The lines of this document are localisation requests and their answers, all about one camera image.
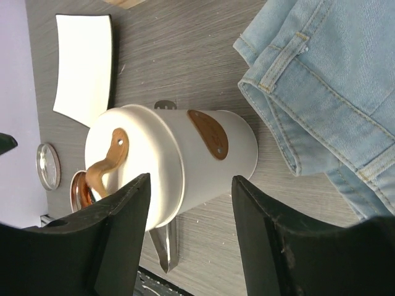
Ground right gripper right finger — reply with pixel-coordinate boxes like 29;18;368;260
231;176;394;295

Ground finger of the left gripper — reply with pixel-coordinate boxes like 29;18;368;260
0;133;18;155

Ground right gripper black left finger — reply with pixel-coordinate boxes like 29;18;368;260
1;173;151;295

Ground metal lid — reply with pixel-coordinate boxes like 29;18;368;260
36;142;61;191

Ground pink metal bowl container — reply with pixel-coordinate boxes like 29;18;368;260
70;170;96;213

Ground food pieces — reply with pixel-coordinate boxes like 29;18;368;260
78;178;93;208

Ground metal tongs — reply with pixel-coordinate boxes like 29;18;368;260
149;100;180;274

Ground white lid with brown strap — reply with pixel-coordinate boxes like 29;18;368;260
85;104;185;231

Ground blue denim shorts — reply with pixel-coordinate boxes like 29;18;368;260
233;1;394;220

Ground tall white cylinder container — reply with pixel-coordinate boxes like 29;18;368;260
150;110;258;221

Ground white square plate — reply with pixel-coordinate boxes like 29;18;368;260
53;14;114;127

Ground wooden clothes rack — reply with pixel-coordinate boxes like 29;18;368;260
104;0;145;9

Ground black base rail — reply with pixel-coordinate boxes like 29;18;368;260
133;266;193;296

